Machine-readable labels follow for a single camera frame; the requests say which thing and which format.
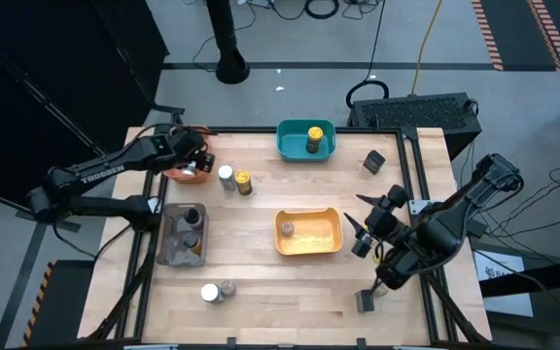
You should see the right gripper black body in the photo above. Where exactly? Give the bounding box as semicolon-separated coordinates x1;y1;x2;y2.
365;185;413;244

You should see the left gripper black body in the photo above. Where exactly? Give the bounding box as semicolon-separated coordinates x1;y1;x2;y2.
166;126;209;169

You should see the yellow-lid dark spice jar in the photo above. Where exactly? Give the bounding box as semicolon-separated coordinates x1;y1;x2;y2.
233;168;254;196
305;125;325;155

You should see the dark green spice tin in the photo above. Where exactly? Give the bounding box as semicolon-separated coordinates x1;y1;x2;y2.
362;149;387;176
355;289;376;314

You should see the orange plastic bin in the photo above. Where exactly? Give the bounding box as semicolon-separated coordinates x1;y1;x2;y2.
161;123;213;186

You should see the yellow plastic bin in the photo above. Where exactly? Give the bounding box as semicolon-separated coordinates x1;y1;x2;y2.
273;207;345;257

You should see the black computer case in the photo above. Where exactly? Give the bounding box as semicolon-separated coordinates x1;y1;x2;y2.
346;91;483;160

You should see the teal plastic bin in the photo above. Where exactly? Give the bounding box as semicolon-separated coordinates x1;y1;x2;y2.
275;119;337;163

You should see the grey translucent plastic bin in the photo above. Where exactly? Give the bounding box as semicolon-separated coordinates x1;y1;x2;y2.
156;202;210;268

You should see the white printed sheet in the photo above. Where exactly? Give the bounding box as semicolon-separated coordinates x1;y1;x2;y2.
473;250;535;318

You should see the black curtain panel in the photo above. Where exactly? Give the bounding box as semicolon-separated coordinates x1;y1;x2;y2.
0;0;169;205

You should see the black stand beam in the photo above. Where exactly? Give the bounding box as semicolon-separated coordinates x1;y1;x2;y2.
478;256;560;298

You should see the black floor mat striped edge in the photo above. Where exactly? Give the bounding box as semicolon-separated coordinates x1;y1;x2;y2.
20;260;97;349
472;0;560;73

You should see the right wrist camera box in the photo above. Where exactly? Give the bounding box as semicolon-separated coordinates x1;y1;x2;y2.
351;231;374;259

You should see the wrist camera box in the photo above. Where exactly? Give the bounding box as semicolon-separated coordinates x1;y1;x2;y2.
351;231;374;259
194;152;217;174

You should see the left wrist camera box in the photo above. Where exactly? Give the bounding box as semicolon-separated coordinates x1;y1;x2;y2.
194;152;217;174

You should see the silver metal bracket plate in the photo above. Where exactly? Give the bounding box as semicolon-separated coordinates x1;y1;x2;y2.
408;198;432;215

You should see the black aluminium table frame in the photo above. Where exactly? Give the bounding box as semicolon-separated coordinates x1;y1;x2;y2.
78;124;493;349

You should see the black round-base post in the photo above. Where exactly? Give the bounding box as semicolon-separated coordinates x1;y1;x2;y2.
205;0;251;86

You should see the black looped cable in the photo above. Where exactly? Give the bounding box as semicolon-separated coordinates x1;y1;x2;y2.
345;0;391;111

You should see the yellow power cable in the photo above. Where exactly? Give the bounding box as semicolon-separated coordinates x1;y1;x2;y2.
409;0;444;96

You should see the black coiled cable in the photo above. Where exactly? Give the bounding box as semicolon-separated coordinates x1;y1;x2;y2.
304;0;341;20

